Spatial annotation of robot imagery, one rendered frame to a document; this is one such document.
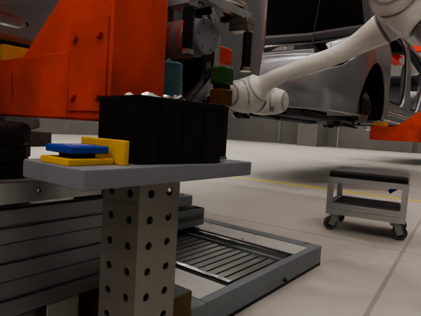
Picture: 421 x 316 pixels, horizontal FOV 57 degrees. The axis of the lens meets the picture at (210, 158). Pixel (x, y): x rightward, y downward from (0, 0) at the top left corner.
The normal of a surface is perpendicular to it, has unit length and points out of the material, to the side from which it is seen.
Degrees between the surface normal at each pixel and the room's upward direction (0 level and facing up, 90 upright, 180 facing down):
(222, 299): 90
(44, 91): 90
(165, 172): 90
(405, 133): 90
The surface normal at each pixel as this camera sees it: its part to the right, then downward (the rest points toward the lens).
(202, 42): 0.78, 0.09
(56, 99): -0.62, 0.02
